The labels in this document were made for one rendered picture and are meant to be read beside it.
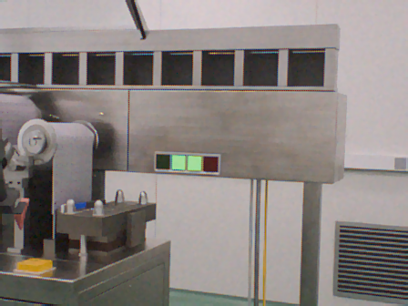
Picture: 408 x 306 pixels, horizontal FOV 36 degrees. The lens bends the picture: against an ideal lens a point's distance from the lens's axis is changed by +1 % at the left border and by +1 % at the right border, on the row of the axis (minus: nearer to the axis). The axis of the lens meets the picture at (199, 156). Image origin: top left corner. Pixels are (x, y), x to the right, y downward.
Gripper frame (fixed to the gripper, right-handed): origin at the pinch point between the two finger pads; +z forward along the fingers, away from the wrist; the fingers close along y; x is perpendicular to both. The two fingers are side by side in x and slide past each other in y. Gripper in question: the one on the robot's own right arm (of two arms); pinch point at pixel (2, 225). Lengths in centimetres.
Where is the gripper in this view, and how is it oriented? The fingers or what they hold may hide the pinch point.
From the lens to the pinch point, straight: 169.1
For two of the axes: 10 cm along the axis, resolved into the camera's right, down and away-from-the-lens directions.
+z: 0.0, 8.4, 5.4
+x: -0.6, 5.4, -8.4
